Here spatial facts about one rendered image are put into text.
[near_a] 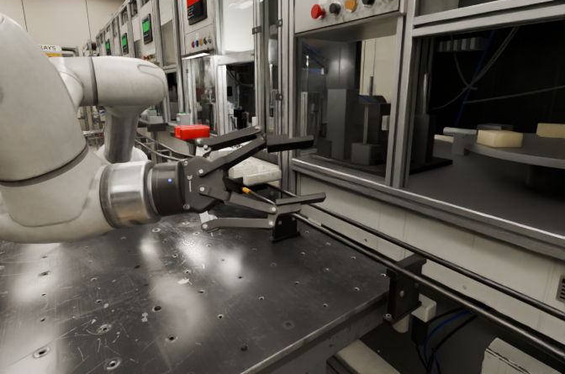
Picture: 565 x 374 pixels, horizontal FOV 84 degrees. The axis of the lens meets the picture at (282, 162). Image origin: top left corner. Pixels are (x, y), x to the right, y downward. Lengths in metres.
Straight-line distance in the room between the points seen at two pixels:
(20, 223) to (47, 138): 0.12
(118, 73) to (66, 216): 0.58
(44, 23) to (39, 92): 8.59
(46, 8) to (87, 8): 0.76
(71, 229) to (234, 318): 0.43
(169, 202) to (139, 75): 0.60
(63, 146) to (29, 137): 0.04
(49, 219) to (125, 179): 0.10
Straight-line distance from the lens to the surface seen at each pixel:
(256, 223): 0.43
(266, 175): 1.12
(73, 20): 9.04
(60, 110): 0.43
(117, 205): 0.45
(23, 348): 0.87
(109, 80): 0.97
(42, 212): 0.47
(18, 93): 0.41
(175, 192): 0.44
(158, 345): 0.76
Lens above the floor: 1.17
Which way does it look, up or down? 13 degrees down
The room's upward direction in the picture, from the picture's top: straight up
